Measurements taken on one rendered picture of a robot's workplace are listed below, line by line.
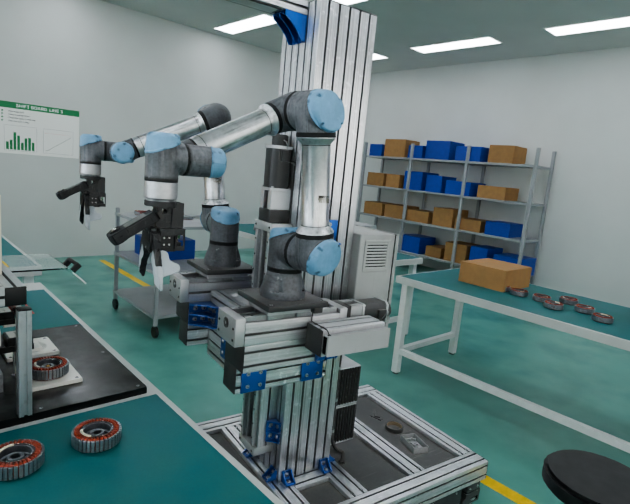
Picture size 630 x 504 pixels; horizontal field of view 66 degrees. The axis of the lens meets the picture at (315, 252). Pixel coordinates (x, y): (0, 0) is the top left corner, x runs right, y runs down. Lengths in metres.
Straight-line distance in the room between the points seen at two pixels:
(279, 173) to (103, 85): 5.62
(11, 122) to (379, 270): 5.65
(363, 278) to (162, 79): 6.03
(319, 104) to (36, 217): 5.96
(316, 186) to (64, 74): 5.93
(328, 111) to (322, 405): 1.20
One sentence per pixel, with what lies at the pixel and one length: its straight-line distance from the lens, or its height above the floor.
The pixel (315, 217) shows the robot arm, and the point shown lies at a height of 1.32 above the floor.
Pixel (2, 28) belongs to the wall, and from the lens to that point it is 7.04.
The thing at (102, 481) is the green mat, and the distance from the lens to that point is 1.25.
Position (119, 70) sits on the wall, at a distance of 7.35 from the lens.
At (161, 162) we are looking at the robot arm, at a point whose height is 1.44.
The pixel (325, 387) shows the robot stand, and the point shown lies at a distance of 2.04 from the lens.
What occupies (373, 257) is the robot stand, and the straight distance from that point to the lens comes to 1.92.
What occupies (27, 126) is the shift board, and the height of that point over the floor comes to 1.64.
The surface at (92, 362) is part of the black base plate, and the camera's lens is 1.77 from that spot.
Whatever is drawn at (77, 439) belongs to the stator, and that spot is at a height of 0.78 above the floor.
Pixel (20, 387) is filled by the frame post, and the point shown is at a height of 0.85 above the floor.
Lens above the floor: 1.46
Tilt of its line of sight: 10 degrees down
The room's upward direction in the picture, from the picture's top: 5 degrees clockwise
